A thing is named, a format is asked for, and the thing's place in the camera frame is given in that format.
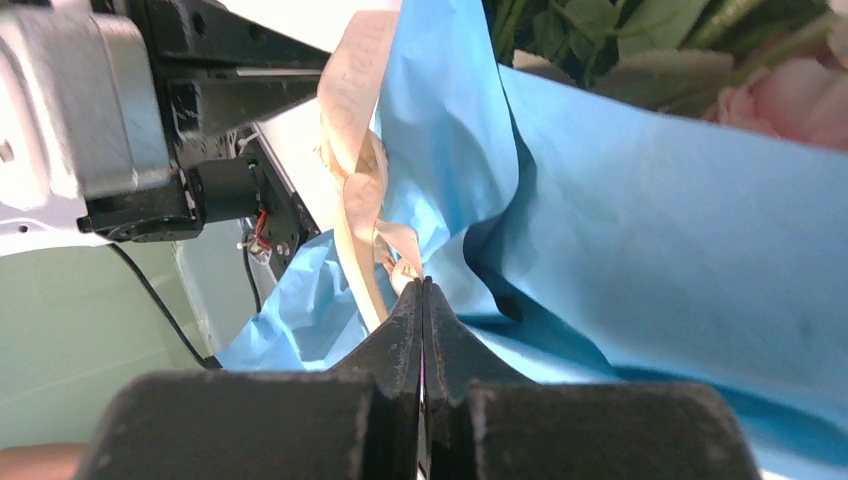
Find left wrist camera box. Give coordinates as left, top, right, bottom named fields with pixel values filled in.
left=1, top=6, right=173, bottom=210

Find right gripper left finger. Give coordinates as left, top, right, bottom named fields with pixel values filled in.
left=77, top=281, right=424, bottom=479

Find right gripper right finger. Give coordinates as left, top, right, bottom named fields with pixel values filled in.
left=421, top=280, right=759, bottom=479

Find cream lace ribbon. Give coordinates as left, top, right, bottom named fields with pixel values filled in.
left=317, top=9, right=423, bottom=332

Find blue wrapping paper sheet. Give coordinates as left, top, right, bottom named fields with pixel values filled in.
left=215, top=0, right=848, bottom=480

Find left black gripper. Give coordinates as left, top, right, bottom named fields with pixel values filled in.
left=77, top=1, right=330, bottom=243

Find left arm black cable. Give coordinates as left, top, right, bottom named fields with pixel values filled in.
left=105, top=242, right=224, bottom=372

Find cream white fake rose stem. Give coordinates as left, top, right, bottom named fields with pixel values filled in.
left=483, top=0, right=847, bottom=117

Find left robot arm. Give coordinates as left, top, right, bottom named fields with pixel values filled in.
left=1, top=1, right=329, bottom=255

